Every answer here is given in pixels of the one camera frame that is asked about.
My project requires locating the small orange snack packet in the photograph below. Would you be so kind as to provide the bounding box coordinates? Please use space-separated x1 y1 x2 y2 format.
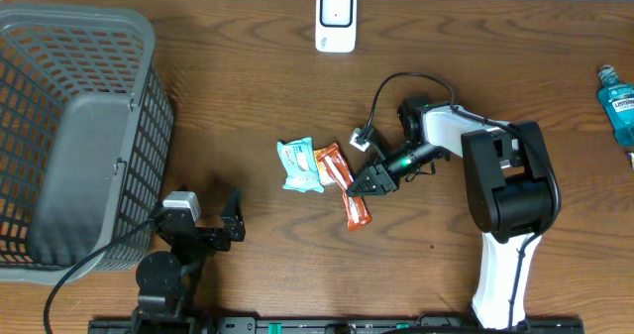
313 149 335 186

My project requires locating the orange snack bar wrapper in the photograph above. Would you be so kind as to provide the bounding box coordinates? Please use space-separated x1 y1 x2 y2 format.
318 143 372 231

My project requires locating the mint green wipes pack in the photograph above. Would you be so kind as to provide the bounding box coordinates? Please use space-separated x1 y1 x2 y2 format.
276 137 325 193

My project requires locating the teal Listerine mouthwash bottle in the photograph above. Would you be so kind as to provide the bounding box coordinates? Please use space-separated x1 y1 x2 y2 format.
597 64 633 148

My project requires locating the yellow chips bag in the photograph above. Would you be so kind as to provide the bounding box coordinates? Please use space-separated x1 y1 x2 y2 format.
626 152 634 169

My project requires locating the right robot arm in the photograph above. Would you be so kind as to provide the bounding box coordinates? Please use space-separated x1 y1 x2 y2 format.
347 97 561 330

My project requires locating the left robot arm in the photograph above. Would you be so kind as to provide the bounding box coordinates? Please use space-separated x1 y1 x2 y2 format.
131 188 246 333

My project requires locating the white barcode scanner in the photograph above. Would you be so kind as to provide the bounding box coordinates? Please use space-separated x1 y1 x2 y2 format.
315 0 358 54

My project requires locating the grey plastic mesh basket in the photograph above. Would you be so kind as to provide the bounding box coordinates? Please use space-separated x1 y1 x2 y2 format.
1 3 174 285

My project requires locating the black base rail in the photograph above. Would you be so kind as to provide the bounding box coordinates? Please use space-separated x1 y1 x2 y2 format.
88 315 585 334

